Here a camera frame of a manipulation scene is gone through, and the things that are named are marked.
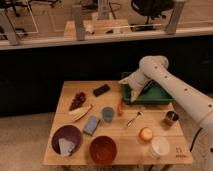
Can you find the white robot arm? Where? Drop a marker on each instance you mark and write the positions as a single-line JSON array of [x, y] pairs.
[[198, 105]]

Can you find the orange brown bowl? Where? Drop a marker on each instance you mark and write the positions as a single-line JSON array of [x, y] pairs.
[[103, 150]]

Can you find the grey cloth in bowl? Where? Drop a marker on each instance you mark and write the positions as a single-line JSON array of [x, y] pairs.
[[66, 147]]

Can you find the black rectangular block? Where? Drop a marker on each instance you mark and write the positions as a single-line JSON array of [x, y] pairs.
[[103, 89]]

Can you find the blue cup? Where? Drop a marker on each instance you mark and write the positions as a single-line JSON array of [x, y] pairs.
[[108, 114]]

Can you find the orange carrot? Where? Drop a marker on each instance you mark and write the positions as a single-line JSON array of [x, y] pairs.
[[120, 108]]

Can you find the pale banana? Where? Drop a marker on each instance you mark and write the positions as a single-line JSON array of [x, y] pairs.
[[79, 113]]

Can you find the metal spoon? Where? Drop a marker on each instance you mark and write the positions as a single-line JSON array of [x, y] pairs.
[[133, 119]]

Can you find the green plastic tray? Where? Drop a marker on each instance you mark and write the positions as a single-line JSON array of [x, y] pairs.
[[154, 95]]

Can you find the red yellow apple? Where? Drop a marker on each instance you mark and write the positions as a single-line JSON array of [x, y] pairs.
[[146, 134]]

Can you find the small metal cup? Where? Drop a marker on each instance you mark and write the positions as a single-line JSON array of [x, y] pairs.
[[171, 118]]

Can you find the black office chair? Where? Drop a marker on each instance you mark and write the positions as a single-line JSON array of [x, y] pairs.
[[152, 8]]

